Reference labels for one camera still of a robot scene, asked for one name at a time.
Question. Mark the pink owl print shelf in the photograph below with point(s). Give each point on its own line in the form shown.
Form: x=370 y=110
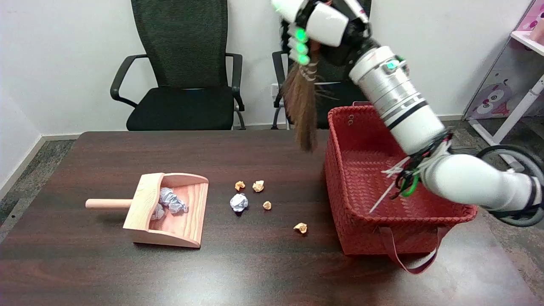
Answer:
x=493 y=97

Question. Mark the small white crumpled paper ball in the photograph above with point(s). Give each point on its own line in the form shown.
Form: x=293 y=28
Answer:
x=157 y=211

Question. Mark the large white crumpled paper ball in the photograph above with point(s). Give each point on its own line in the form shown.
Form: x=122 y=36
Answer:
x=173 y=200

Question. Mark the metal floor vent grille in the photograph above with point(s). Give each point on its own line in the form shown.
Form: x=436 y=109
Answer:
x=465 y=151

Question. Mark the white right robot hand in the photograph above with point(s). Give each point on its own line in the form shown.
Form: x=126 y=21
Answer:
x=325 y=23

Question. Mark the wooden dustpan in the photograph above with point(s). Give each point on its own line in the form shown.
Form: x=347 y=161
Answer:
x=187 y=221

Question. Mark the red woven basket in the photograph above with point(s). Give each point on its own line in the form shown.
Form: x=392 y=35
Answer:
x=361 y=170

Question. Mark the white zip tie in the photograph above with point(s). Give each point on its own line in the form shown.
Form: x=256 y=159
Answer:
x=384 y=195

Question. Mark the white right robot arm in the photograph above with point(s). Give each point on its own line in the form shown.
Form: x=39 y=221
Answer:
x=418 y=119

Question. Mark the white wall socket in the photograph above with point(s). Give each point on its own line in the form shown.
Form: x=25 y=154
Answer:
x=274 y=89

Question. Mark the yellow paper ball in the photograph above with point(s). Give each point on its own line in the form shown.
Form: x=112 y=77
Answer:
x=258 y=185
x=240 y=185
x=267 y=205
x=300 y=228

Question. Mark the white metal leg frame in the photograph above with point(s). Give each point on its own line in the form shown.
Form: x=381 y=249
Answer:
x=516 y=114

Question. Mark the black mesh office chair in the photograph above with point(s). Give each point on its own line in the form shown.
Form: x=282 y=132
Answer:
x=331 y=95
x=182 y=106

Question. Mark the brown straw hand broom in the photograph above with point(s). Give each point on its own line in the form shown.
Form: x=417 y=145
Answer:
x=304 y=114

